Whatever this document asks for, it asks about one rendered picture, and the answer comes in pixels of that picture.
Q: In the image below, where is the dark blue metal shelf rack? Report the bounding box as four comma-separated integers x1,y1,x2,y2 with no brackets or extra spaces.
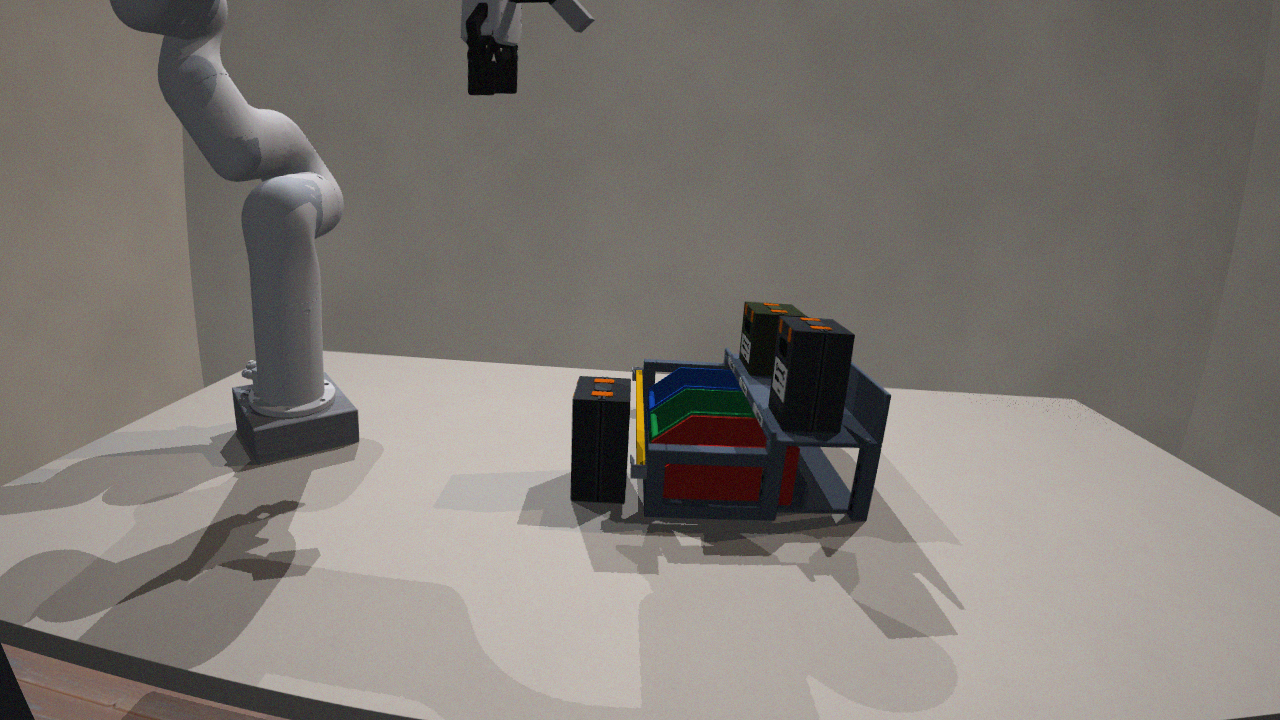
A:
630,348,891,521

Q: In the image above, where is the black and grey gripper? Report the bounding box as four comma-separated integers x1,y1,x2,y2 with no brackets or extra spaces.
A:
461,0,521,95

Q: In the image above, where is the dark grey case with orange latches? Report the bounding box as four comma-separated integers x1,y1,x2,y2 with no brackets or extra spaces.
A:
768,316,855,433

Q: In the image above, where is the blue open bin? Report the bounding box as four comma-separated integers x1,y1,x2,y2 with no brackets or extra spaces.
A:
646,366,742,430

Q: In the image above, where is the yellow bar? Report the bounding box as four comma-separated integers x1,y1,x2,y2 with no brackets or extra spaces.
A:
636,370,646,465

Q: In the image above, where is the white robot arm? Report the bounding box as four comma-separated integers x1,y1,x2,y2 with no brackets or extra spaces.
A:
110,0,344,418

